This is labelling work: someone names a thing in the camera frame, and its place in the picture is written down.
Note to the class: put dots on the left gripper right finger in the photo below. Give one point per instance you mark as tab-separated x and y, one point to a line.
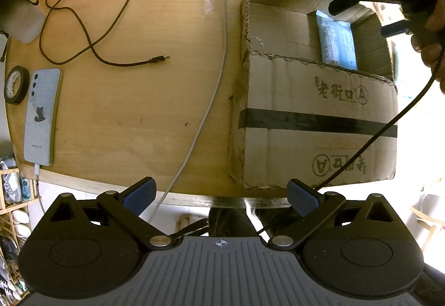
314	208

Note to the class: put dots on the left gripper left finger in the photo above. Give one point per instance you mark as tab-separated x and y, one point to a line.
124	209

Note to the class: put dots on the brown cardboard box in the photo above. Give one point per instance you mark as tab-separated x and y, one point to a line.
293	116

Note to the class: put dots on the blue tissue pack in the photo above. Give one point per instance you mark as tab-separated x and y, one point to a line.
337	42

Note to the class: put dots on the person's right hand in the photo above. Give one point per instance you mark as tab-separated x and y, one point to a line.
431	54

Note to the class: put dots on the wooden shoe rack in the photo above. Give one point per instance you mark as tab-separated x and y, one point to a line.
16	196

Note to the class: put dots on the light blue smartphone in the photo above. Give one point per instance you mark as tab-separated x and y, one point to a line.
41	115

